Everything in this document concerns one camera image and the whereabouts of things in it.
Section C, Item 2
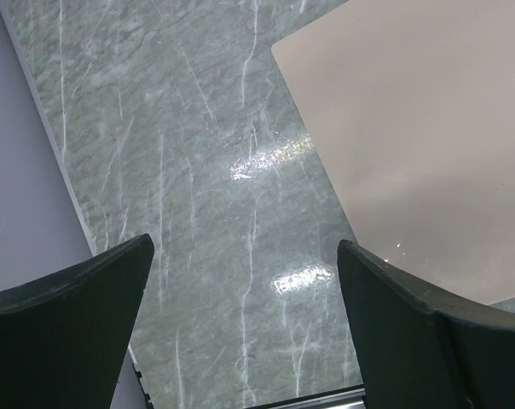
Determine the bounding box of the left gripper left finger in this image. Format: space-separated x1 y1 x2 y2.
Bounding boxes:
0 233 154 408

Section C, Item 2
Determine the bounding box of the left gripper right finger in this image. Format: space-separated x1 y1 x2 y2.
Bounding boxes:
337 240 515 408

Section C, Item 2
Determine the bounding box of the beige cardboard folder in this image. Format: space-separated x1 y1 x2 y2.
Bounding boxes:
271 1 515 304

